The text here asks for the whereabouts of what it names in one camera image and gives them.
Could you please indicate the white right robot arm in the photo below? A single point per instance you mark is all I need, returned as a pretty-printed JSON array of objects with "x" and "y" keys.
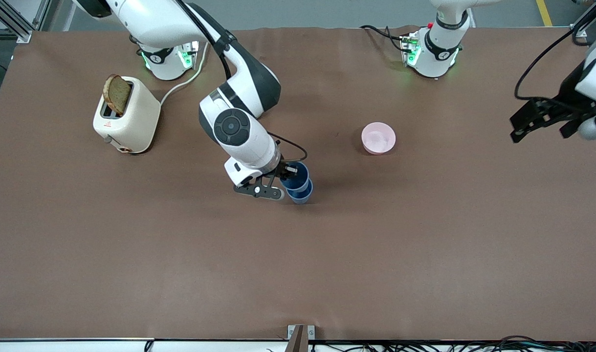
[{"x": 180, "y": 24}]

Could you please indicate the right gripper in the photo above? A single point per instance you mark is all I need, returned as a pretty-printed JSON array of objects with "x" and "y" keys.
[{"x": 282, "y": 170}]

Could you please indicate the brown toast slice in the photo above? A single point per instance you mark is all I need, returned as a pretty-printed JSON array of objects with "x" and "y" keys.
[{"x": 117, "y": 94}]

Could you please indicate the blue plastic cup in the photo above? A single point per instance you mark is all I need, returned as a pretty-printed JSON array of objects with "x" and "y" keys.
[
  {"x": 298, "y": 177},
  {"x": 300, "y": 196}
]

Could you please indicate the brown table cover mat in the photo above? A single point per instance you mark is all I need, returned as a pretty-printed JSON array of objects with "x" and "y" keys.
[{"x": 180, "y": 269}]

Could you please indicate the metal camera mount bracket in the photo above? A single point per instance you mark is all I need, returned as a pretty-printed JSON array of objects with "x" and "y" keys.
[{"x": 300, "y": 337}]

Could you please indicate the white table edge rail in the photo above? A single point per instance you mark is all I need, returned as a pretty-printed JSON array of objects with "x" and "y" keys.
[{"x": 58, "y": 346}]

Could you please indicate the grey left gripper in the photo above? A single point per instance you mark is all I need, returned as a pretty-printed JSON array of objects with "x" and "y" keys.
[{"x": 567, "y": 91}]

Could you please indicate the aluminium profile frame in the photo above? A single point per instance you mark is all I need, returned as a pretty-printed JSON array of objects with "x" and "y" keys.
[{"x": 14, "y": 22}]

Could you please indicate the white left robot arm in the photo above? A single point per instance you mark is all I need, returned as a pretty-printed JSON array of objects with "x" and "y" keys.
[{"x": 439, "y": 49}]

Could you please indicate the white two-slot toaster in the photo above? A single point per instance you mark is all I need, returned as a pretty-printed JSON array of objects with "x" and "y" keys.
[{"x": 131, "y": 117}]

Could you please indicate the pink plastic bowl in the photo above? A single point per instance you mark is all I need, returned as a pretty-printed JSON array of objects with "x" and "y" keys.
[{"x": 378, "y": 138}]

